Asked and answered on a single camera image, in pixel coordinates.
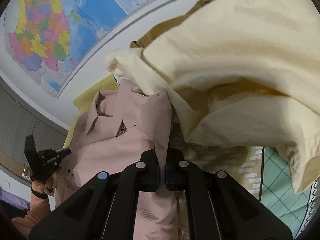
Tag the yellow bed sheet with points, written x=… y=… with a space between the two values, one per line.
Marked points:
x=85 y=102

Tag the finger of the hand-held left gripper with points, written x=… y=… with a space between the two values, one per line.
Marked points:
x=63 y=153

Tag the person's left forearm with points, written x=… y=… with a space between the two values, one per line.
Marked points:
x=32 y=212

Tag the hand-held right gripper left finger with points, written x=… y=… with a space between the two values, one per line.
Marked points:
x=152 y=177

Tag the person's left hand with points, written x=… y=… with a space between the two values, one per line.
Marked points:
x=40 y=183

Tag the colourful wall map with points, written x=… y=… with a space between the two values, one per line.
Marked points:
x=62 y=30

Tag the purple cloth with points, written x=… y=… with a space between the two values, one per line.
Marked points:
x=12 y=197

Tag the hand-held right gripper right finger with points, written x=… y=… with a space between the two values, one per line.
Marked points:
x=172 y=178

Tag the pink shirt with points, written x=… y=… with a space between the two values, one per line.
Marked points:
x=112 y=155

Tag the grey wood-grain panel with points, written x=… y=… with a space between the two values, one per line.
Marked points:
x=20 y=130

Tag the cream garment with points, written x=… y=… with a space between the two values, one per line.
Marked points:
x=237 y=55

